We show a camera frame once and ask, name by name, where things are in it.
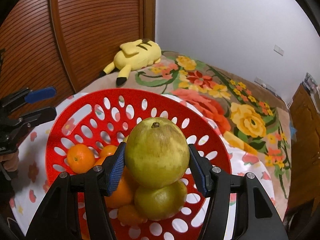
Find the brown louvered wardrobe door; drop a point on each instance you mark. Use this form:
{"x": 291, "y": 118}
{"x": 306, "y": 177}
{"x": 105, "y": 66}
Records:
{"x": 65, "y": 43}

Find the large orange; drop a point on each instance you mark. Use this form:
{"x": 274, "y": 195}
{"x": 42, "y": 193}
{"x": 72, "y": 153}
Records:
{"x": 125, "y": 192}

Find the green pear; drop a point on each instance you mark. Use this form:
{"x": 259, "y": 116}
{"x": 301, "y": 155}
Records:
{"x": 161, "y": 203}
{"x": 156, "y": 153}

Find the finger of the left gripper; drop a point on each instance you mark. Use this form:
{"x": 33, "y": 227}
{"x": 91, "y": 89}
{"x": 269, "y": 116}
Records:
{"x": 16, "y": 100}
{"x": 17, "y": 128}

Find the white wall switch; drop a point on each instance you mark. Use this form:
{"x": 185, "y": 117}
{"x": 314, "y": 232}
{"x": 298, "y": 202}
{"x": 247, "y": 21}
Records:
{"x": 278, "y": 50}

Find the yellow Pikachu plush toy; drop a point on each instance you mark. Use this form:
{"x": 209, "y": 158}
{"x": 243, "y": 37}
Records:
{"x": 131, "y": 57}

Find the floral bed blanket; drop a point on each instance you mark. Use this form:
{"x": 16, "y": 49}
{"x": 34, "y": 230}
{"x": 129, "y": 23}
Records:
{"x": 255, "y": 123}

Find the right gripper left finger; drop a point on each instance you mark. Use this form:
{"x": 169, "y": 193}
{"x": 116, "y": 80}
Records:
{"x": 57, "y": 216}

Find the person's left hand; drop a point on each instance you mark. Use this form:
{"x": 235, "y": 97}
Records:
{"x": 10, "y": 161}

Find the wooden sideboard cabinet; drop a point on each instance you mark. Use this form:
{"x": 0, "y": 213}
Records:
{"x": 304, "y": 151}

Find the small mandarin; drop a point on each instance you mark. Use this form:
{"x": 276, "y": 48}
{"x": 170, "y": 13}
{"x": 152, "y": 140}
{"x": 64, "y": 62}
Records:
{"x": 80, "y": 158}
{"x": 128, "y": 215}
{"x": 107, "y": 150}

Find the red perforated plastic basket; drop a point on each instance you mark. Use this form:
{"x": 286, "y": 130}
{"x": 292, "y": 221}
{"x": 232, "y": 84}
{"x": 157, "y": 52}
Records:
{"x": 165, "y": 139}

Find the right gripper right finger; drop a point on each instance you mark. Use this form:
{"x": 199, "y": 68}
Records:
{"x": 255, "y": 215}

